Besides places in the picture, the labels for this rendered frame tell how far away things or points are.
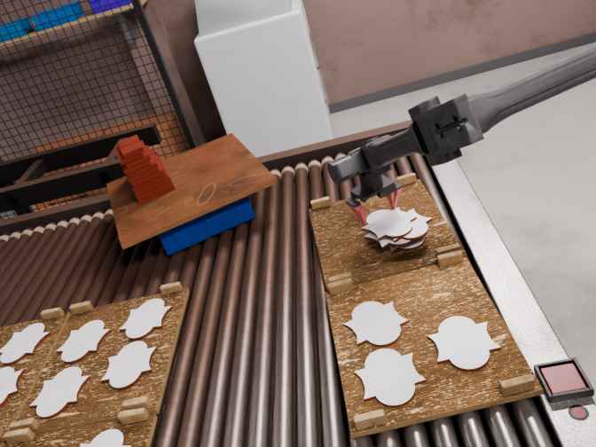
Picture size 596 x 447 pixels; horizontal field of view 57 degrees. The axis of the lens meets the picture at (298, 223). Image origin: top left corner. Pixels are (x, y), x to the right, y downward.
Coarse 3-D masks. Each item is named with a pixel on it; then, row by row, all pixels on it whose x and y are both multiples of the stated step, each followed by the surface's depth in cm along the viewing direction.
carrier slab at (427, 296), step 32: (384, 288) 130; (416, 288) 128; (448, 288) 125; (480, 288) 122; (416, 320) 119; (480, 320) 114; (352, 352) 116; (416, 352) 112; (512, 352) 106; (352, 384) 109; (448, 384) 103; (480, 384) 102; (352, 416) 103; (416, 416) 100; (448, 416) 100
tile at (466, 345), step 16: (448, 320) 116; (464, 320) 114; (432, 336) 113; (448, 336) 112; (464, 336) 111; (480, 336) 110; (448, 352) 109; (464, 352) 108; (480, 352) 107; (464, 368) 105; (480, 368) 104
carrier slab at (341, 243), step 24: (408, 192) 163; (312, 216) 166; (336, 216) 162; (432, 216) 150; (336, 240) 152; (360, 240) 149; (432, 240) 141; (456, 240) 138; (336, 264) 143; (360, 264) 140; (384, 264) 138; (408, 264) 135; (432, 264) 134
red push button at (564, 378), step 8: (544, 368) 102; (552, 368) 101; (560, 368) 101; (568, 368) 100; (544, 376) 100; (552, 376) 100; (560, 376) 100; (568, 376) 99; (576, 376) 99; (552, 384) 99; (560, 384) 98; (568, 384) 98; (576, 384) 97; (584, 384) 97; (552, 392) 97; (560, 392) 97
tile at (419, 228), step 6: (420, 216) 144; (414, 222) 142; (420, 222) 142; (426, 222) 141; (414, 228) 140; (420, 228) 139; (426, 228) 139; (408, 234) 139; (414, 234) 138; (420, 234) 137; (396, 240) 139
